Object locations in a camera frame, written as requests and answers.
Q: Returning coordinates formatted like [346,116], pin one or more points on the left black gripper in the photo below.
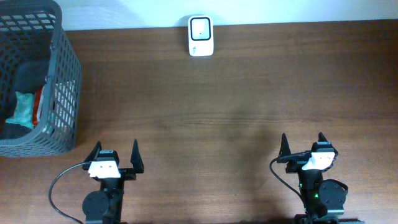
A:
[136,160]

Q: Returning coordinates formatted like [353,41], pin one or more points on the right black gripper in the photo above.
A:
[292,168]

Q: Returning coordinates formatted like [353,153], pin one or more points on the orange chocolate bar wrapper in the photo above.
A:
[37,109]

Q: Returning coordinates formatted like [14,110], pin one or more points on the mint green snack packet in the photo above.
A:
[23,112]

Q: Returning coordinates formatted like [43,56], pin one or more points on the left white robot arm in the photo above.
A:
[105,205]

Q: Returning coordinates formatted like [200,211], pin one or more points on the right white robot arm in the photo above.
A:
[323,199]

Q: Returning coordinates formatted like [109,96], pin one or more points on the white barcode scanner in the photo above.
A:
[200,36]

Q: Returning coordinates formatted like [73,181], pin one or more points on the grey plastic mesh basket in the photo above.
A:
[36,53]

